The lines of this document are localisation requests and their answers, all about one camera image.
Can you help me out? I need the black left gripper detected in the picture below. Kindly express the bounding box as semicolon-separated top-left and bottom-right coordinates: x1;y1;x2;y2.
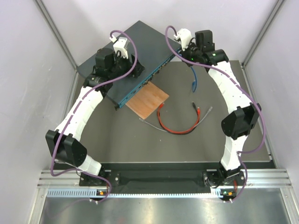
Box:
108;50;144;79

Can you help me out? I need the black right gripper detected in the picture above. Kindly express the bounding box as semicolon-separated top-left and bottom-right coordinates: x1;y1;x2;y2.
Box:
178;40;201;68

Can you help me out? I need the blue ethernet cable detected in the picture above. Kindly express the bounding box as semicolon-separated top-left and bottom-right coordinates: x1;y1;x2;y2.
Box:
174;50;199;93

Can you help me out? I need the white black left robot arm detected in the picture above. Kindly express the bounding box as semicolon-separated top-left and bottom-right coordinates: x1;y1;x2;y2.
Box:
45;48;139;185

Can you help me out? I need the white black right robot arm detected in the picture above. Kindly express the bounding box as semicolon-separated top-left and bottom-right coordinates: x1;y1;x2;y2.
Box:
174;28;260;188

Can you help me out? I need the wooden board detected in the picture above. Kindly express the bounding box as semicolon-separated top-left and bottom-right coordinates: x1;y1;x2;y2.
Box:
126;82;169;119

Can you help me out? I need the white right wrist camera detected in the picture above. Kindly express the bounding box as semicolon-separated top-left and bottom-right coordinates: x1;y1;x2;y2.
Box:
174;28;192;51

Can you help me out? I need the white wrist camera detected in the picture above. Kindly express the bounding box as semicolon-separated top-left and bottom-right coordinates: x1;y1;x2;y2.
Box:
109;36;130;59
174;28;192;51

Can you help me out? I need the dark blue network switch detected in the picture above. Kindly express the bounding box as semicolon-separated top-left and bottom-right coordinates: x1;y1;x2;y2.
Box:
77;21;180;109

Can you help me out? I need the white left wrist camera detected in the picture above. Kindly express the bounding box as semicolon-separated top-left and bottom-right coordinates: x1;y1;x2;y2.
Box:
109;36;130;59

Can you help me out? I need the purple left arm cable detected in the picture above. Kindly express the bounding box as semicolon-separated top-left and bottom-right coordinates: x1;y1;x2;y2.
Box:
50;30;138;205

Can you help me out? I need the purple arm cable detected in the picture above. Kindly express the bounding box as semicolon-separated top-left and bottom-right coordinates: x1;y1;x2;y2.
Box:
50;30;138;205
165;25;266;203

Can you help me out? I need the red ethernet cable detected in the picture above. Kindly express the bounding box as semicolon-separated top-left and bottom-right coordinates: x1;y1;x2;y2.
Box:
156;104;201;135

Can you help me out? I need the grey ethernet cable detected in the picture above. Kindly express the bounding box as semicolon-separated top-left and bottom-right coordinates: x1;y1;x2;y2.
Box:
139;106;213;133

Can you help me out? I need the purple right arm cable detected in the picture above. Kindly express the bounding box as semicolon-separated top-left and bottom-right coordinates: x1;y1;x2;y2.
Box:
165;25;266;203

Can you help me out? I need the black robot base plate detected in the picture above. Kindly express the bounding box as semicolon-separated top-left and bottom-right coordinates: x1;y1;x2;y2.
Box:
79;162;246;187

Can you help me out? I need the grey slotted cable duct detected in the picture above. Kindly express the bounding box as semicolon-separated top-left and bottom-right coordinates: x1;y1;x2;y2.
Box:
47;188;223;198

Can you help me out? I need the aluminium frame rail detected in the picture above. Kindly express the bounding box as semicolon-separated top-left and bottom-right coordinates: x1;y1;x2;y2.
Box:
37;169;292;188

